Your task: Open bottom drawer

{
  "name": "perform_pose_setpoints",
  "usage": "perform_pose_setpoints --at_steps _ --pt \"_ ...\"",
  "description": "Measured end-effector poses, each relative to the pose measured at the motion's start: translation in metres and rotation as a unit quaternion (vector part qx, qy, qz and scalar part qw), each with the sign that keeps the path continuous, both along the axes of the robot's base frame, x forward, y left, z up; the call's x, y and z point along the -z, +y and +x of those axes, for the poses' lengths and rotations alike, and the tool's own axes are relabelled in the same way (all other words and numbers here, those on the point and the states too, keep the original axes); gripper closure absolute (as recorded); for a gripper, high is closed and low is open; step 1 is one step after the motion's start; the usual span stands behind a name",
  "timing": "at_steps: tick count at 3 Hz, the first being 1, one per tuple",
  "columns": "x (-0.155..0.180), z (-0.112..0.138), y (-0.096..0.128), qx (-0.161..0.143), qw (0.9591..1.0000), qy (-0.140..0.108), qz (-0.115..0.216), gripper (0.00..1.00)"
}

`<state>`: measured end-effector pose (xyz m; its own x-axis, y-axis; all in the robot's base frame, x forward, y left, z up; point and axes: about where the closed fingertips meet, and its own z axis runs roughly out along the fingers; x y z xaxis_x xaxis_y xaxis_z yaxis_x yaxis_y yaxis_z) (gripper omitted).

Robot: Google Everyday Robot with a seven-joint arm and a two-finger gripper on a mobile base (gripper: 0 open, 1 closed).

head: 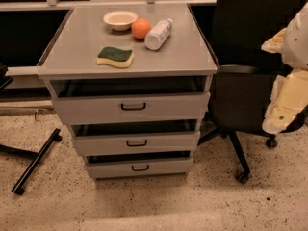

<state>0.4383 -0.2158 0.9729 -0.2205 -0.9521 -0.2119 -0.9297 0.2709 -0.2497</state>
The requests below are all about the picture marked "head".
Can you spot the black office chair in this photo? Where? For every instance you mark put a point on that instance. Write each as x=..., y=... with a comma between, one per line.
x=241, y=89

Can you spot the grey bottom drawer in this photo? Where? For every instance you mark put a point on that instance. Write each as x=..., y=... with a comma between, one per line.
x=139, y=168

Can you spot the green yellow sponge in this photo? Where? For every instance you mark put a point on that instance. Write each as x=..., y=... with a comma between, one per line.
x=115, y=57

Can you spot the grey drawer cabinet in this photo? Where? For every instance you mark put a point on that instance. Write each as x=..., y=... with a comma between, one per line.
x=182, y=65

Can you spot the grey drawer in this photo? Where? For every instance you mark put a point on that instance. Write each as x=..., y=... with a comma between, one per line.
x=135, y=143
x=131, y=108
x=139, y=168

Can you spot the white plastic bottle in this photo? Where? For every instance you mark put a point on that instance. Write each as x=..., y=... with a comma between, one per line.
x=156, y=37

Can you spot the grey middle drawer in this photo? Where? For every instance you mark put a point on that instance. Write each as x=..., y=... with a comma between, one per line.
x=135, y=143

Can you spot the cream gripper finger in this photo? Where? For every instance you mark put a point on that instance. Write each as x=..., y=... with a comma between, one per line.
x=274, y=44
x=289, y=97

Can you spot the white bowl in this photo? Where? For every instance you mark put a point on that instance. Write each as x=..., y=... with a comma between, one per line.
x=120, y=20

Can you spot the black stand base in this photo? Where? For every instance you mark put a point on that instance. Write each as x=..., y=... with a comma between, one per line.
x=35, y=157

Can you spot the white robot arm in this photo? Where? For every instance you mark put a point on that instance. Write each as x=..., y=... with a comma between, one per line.
x=295, y=42

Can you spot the grey top drawer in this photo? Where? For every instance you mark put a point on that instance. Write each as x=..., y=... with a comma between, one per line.
x=131, y=108

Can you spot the orange fruit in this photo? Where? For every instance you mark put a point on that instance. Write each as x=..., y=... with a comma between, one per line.
x=140, y=28

